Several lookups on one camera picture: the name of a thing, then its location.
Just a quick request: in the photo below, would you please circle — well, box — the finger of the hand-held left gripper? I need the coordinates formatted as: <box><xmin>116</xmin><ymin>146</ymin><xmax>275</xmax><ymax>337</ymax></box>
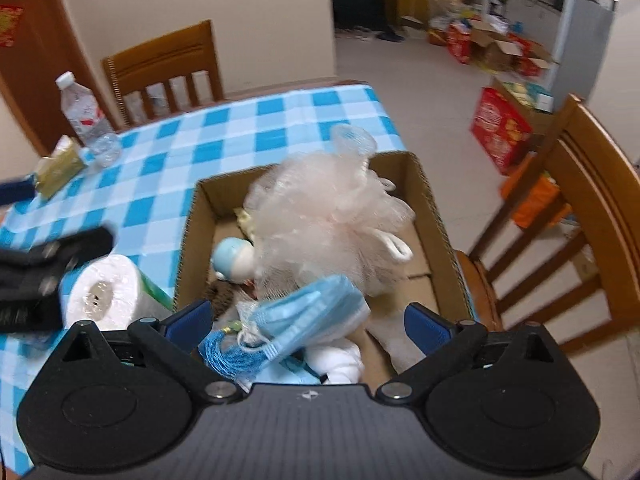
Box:
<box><xmin>0</xmin><ymin>226</ymin><xmax>116</xmax><ymax>273</ymax></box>
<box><xmin>0</xmin><ymin>176</ymin><xmax>37</xmax><ymax>206</ymax></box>

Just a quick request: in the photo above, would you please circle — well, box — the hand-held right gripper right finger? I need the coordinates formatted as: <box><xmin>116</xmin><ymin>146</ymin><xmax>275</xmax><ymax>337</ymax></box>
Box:
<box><xmin>375</xmin><ymin>304</ymin><xmax>581</xmax><ymax>406</ymax></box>

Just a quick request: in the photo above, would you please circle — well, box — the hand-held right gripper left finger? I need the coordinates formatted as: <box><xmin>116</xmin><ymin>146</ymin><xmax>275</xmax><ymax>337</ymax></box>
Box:
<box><xmin>50</xmin><ymin>299</ymin><xmax>243</xmax><ymax>408</ymax></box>

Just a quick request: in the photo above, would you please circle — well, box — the blue tassel charm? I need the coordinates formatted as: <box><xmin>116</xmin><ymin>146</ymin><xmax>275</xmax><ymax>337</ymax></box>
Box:
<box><xmin>199</xmin><ymin>322</ymin><xmax>281</xmax><ymax>378</ymax></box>

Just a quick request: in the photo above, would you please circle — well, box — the green toilet paper roll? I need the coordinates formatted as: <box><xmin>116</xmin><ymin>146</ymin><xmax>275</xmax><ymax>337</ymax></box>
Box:
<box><xmin>59</xmin><ymin>254</ymin><xmax>173</xmax><ymax>331</ymax></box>

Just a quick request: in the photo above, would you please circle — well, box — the cardboard box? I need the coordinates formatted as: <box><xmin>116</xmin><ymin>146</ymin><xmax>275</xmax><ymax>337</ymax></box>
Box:
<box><xmin>172</xmin><ymin>151</ymin><xmax>478</xmax><ymax>386</ymax></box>

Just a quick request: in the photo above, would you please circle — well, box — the white sock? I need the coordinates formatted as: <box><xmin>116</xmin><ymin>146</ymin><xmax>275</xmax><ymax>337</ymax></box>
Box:
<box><xmin>305</xmin><ymin>332</ymin><xmax>363</xmax><ymax>385</ymax></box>

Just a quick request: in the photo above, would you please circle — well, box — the small yellow soft toy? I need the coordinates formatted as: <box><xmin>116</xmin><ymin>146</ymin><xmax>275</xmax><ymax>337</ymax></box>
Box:
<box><xmin>234</xmin><ymin>208</ymin><xmax>258</xmax><ymax>238</ymax></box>

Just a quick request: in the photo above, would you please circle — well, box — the pale mesh bath loofah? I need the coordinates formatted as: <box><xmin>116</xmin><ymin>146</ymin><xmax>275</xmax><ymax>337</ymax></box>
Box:
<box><xmin>245</xmin><ymin>124</ymin><xmax>416</xmax><ymax>297</ymax></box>

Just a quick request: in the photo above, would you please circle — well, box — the gold tissue pack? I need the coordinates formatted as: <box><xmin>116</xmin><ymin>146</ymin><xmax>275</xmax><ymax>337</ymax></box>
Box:
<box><xmin>34</xmin><ymin>135</ymin><xmax>88</xmax><ymax>198</ymax></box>

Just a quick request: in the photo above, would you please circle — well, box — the clear plastic water bottle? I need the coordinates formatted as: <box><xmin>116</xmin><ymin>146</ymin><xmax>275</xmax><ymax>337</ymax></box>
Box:
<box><xmin>55</xmin><ymin>71</ymin><xmax>122</xmax><ymax>167</ymax></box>

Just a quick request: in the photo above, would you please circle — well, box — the brown wooden door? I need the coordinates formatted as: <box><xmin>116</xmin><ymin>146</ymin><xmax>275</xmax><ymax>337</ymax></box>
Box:
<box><xmin>0</xmin><ymin>0</ymin><xmax>121</xmax><ymax>156</ymax></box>

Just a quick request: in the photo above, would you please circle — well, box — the red door decoration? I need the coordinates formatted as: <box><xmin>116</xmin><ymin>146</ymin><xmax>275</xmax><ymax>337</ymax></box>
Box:
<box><xmin>0</xmin><ymin>5</ymin><xmax>25</xmax><ymax>48</ymax></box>

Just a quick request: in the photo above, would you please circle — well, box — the orange bag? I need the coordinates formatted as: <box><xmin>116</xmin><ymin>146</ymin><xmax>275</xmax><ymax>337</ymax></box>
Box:
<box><xmin>500</xmin><ymin>170</ymin><xmax>571</xmax><ymax>228</ymax></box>

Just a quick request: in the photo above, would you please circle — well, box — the blue checked tablecloth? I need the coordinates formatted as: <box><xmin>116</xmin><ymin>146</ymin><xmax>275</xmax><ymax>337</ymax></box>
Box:
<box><xmin>0</xmin><ymin>80</ymin><xmax>478</xmax><ymax>478</ymax></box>

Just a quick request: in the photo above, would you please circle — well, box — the wooden chair with slotted backrest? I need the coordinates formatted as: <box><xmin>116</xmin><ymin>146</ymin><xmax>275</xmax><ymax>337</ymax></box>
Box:
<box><xmin>102</xmin><ymin>20</ymin><xmax>226</xmax><ymax>128</ymax></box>

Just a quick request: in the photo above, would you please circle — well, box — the wooden chair with grooved backrest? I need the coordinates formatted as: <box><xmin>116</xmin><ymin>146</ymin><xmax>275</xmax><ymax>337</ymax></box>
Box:
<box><xmin>455</xmin><ymin>92</ymin><xmax>640</xmax><ymax>356</ymax></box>

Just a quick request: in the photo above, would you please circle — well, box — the large red gift box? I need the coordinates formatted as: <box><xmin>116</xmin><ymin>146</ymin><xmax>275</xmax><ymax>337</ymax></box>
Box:
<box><xmin>471</xmin><ymin>86</ymin><xmax>533</xmax><ymax>176</ymax></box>

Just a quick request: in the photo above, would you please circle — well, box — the small red gift box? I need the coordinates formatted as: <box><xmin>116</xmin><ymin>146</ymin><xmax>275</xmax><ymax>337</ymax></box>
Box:
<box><xmin>446</xmin><ymin>24</ymin><xmax>473</xmax><ymax>64</ymax></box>

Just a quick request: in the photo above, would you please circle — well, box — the brown floor carton with open flaps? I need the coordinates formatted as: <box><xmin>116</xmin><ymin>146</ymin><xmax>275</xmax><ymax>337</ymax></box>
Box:
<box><xmin>470</xmin><ymin>22</ymin><xmax>526</xmax><ymax>71</ymax></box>

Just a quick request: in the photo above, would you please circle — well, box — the grey refrigerator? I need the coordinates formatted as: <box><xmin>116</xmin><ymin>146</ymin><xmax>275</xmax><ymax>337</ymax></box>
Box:
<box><xmin>542</xmin><ymin>0</ymin><xmax>616</xmax><ymax>106</ymax></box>

